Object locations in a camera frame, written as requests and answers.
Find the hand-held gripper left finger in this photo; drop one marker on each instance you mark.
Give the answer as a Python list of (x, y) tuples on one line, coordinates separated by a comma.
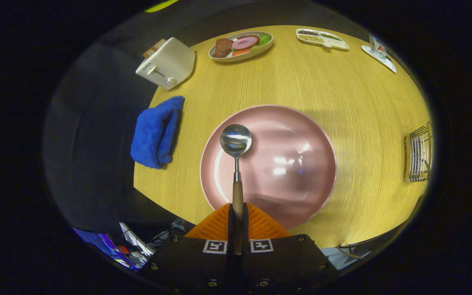
[(231, 262)]

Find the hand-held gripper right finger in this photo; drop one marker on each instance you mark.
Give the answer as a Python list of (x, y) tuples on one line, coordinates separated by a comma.
[(246, 262)]

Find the white device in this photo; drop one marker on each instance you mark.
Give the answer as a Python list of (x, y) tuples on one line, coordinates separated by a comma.
[(135, 239)]

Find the glowing colourful screen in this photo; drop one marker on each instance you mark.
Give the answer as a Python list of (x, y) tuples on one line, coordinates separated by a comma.
[(105, 246)]

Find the pink round plate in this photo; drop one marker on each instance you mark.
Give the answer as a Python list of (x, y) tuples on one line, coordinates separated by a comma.
[(285, 135)]

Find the blue towel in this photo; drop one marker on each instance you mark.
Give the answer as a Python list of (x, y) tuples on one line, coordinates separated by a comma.
[(154, 135)]

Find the white toaster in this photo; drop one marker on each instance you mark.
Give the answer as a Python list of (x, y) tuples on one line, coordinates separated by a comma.
[(170, 61)]

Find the orange carrot slice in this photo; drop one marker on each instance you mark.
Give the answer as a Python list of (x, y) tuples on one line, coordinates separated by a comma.
[(240, 52)]

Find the grey oval plate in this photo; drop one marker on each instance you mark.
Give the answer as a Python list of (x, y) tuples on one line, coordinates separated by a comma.
[(260, 52)]

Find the brown meat piece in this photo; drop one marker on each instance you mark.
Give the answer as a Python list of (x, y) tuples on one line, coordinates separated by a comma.
[(222, 47)]

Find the pink ham slice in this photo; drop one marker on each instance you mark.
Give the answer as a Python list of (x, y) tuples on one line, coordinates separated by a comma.
[(245, 42)]

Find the green lettuce leaf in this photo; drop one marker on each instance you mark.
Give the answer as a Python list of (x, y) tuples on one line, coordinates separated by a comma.
[(265, 39)]

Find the brown toast slice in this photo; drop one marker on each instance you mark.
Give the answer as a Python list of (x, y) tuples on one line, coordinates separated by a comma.
[(160, 43), (150, 51)]

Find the white divided tray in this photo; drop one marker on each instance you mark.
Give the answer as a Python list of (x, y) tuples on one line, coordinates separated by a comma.
[(334, 44)]

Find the white coaster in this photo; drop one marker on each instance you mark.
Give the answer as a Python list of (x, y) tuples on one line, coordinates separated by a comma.
[(387, 65)]

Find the white drink bottle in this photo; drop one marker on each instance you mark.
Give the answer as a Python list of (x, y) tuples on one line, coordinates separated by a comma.
[(378, 49)]

